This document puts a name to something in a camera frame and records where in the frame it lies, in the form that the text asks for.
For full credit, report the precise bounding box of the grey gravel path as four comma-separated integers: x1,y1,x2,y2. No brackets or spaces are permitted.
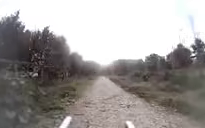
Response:
67,76,204,128

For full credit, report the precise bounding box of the robot's own part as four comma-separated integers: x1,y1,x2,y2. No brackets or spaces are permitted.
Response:
124,120,136,128
58,115,73,128

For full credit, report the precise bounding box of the row of trees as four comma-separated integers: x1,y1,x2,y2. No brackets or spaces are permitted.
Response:
0,10,103,83

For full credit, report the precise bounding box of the grass verge with weeds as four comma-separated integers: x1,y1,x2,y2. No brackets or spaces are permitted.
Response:
0,71,98,128

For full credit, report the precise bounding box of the group of trees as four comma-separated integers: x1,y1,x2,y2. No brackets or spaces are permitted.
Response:
111,37,205,76

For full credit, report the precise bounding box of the grass verge with bushes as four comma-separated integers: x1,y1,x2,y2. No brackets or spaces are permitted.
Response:
108,66,205,128

